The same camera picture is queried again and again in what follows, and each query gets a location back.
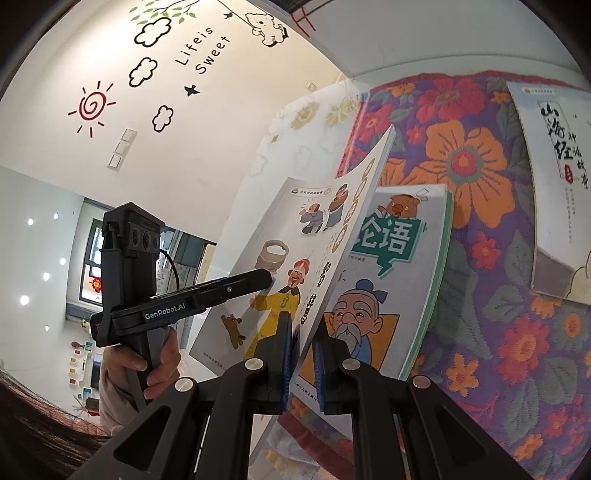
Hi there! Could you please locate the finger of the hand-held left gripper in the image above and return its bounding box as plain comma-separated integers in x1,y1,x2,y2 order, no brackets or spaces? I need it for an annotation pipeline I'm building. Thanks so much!
185,269,273,308

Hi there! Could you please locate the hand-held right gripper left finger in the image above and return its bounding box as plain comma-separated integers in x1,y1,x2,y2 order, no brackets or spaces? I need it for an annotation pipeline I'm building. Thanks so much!
67,311,296,480

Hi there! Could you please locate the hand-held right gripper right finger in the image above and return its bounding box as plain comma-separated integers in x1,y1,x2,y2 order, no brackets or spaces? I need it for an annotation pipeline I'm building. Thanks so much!
313,335,532,480

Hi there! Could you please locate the white yellow-robed man book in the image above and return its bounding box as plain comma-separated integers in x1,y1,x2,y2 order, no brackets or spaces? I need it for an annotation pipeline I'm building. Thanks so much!
188,124,398,467

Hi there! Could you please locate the cartoon old man book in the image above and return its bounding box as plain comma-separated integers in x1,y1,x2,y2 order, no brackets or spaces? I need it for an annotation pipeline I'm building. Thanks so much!
295,185,455,416

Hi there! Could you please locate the stack of picture books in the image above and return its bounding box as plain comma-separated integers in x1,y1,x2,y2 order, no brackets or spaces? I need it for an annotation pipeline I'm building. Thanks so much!
277,184,456,444

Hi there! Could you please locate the white running man book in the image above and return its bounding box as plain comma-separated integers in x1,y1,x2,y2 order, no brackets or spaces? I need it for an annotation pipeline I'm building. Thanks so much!
505,80,591,305

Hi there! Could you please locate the person's left forearm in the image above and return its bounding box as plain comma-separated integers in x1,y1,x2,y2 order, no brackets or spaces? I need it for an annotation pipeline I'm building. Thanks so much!
97,369,148,437

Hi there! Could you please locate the person's left hand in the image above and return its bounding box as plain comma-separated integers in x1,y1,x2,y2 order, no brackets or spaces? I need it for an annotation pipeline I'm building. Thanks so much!
102,325,183,407

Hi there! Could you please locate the window with red ornament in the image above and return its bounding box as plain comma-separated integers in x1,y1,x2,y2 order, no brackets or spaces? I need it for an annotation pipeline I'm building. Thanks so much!
78,217,121,305

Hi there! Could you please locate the floral blanket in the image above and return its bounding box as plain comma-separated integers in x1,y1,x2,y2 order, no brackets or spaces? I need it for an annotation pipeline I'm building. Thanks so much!
272,69,591,480

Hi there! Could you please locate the person's dark hair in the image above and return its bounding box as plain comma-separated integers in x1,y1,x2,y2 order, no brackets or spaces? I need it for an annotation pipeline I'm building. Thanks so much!
0,364,121,480

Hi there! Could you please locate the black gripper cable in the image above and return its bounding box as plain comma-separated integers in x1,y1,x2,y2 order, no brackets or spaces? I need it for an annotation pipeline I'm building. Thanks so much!
157,249,182,292

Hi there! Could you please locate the red sun wall decal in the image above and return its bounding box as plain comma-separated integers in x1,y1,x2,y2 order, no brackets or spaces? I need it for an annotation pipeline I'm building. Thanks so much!
68,80,117,138

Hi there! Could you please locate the black lettering wall decal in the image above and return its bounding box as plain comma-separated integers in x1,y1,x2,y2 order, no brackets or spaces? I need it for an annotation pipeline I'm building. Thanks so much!
173,25,232,77

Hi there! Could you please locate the bear wall decal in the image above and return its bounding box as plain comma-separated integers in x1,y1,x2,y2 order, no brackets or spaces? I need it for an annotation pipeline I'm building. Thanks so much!
242,11,291,48

